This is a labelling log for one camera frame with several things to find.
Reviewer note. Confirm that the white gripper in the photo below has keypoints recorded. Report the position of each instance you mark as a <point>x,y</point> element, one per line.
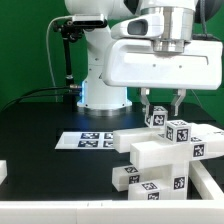
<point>133,63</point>

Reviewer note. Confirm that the white tagged cube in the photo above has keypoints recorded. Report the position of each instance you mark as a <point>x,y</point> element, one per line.
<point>155,116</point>
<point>178,131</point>

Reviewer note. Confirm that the white chair back frame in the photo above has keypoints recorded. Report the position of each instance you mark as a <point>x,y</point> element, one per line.
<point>149,148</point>

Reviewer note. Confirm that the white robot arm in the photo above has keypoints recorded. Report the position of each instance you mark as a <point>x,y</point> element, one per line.
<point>174,20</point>

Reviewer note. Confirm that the white block at left edge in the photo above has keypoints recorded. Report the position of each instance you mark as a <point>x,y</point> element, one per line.
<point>3,170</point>

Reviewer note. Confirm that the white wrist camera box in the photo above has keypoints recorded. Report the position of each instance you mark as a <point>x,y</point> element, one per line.
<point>137,28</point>

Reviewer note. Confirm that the black camera stand pole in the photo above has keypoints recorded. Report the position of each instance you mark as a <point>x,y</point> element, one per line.
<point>69,98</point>

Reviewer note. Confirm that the white marker base plate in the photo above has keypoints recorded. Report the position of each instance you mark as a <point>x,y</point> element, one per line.
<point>85,140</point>

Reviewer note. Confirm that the black camera on stand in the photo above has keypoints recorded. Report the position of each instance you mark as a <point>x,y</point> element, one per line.
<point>73,27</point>

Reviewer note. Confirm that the white obstacle wall frame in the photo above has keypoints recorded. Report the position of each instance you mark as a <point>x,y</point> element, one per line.
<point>209,209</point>

